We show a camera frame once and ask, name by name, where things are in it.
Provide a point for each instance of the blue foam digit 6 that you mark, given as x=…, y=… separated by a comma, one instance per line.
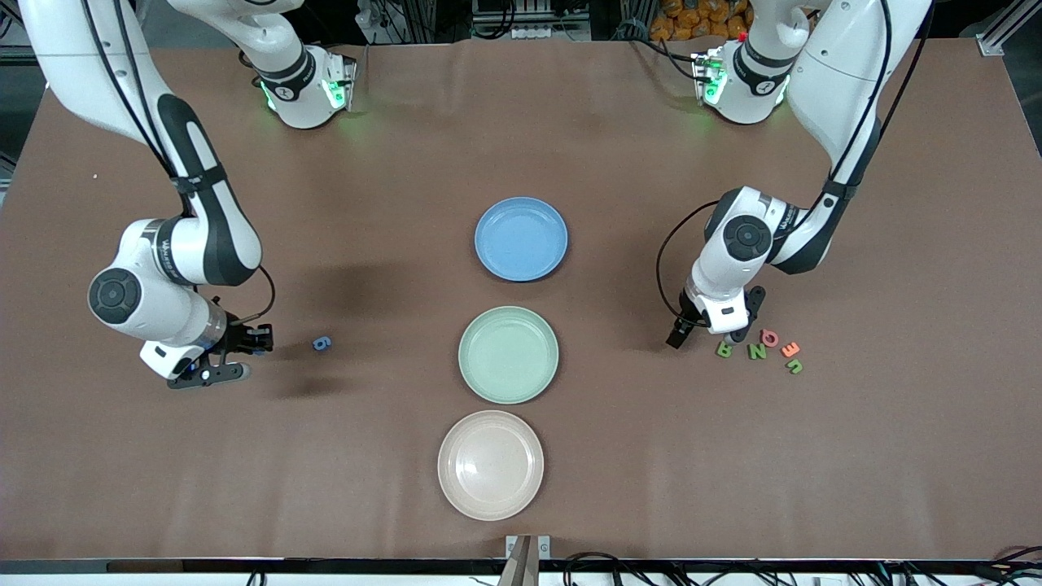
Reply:
x=322, y=343

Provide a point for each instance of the green foam letter N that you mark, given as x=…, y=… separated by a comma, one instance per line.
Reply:
x=757, y=352

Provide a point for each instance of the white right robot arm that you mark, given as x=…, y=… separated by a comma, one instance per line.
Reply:
x=163, y=309

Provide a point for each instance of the pink foam letter Q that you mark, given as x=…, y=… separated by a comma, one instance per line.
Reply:
x=769, y=337

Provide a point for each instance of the orange foam letter E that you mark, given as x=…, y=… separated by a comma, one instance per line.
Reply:
x=790, y=349

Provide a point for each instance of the brown table cover sheet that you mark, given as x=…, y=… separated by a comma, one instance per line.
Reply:
x=326, y=456

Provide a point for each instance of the blue round plate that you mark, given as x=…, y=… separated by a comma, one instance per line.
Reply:
x=537, y=260

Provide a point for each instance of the green round plate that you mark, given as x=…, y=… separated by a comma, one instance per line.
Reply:
x=505, y=378

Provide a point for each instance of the black table edge strip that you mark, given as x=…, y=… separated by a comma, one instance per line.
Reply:
x=244, y=566

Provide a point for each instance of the pale pink round plate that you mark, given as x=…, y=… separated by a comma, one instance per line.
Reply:
x=491, y=468

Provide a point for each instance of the pile of orange objects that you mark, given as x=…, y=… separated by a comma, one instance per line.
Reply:
x=684, y=20

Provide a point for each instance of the white power strip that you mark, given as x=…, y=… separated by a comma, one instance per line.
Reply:
x=553, y=32

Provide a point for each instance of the metal clamp bracket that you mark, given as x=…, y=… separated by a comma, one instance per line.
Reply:
x=521, y=566

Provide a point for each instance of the aluminium frame profile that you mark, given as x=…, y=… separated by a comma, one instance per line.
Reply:
x=991, y=45

